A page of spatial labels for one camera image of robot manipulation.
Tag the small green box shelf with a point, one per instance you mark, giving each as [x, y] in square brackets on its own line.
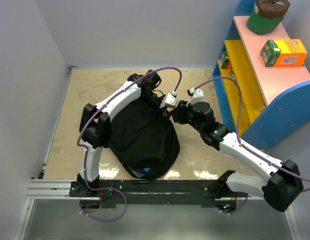
[233, 75]
[224, 60]

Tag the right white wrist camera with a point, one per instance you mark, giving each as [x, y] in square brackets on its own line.
[196, 95]

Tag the small green box upper shelf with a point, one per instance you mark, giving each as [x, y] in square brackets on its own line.
[224, 60]

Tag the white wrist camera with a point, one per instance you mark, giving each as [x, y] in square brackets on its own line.
[169, 100]
[196, 95]

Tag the colourful wooden shelf unit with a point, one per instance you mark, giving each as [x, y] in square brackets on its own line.
[268, 103]

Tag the small green box lower shelf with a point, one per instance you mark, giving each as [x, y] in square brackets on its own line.
[233, 75]

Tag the orange green crayon box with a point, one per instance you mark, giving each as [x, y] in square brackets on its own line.
[283, 53]

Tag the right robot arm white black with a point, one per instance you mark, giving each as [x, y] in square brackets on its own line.
[277, 182]

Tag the black student backpack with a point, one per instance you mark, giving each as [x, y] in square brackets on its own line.
[142, 137]

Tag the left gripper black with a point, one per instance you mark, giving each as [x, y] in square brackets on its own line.
[158, 107]

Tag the aluminium rail frame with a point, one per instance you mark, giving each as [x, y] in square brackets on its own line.
[277, 182]

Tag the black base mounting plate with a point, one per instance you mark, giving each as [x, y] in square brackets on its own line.
[157, 192]

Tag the green brown cylinder container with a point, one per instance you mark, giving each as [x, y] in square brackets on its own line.
[266, 15]

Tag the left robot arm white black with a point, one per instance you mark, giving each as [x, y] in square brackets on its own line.
[95, 124]

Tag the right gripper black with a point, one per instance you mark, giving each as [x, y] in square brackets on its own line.
[178, 113]

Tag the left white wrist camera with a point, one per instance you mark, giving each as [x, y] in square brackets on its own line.
[169, 100]

